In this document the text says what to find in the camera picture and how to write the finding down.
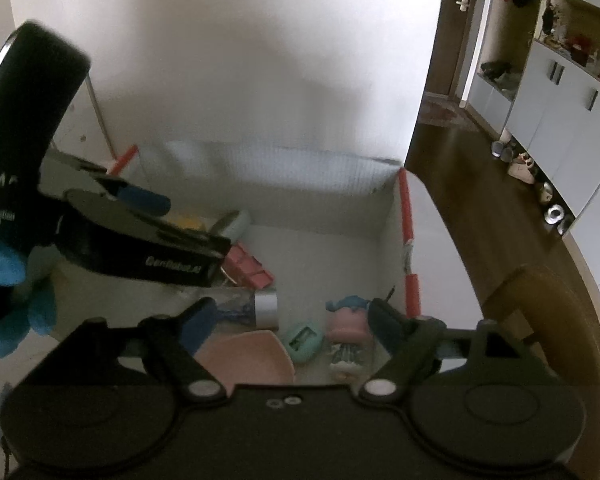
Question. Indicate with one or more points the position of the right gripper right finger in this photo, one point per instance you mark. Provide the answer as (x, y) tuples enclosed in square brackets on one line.
[(411, 344)]

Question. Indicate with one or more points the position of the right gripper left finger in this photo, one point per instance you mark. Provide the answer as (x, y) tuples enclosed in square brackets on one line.
[(168, 345)]

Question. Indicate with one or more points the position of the pink blue toy figure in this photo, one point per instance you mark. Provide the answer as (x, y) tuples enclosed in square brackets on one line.
[(349, 338)]

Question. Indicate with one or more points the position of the pink heart dish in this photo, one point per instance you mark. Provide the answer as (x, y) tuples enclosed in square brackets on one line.
[(256, 358)]

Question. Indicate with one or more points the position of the clear bottle silver cap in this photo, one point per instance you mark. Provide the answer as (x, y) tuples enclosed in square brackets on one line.
[(250, 308)]

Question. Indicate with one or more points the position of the mint green sharpener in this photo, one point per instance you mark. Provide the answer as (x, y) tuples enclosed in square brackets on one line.
[(302, 342)]

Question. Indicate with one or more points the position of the yellow small box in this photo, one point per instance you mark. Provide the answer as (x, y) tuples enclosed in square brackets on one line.
[(185, 222)]

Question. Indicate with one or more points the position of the white green glue tube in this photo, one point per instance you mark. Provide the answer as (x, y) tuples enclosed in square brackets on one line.
[(232, 225)]

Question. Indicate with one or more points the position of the blue gloved left hand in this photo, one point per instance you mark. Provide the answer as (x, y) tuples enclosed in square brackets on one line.
[(27, 297)]

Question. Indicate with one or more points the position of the wooden chair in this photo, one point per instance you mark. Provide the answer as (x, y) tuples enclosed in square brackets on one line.
[(566, 322)]

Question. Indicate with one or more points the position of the red cardboard box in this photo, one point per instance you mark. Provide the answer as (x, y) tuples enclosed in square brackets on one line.
[(326, 225)]

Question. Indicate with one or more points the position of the dark brown door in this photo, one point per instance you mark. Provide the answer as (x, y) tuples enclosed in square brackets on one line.
[(449, 47)]

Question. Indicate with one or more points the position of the white wall cabinet unit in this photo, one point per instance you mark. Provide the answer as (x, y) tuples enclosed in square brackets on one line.
[(537, 79)]

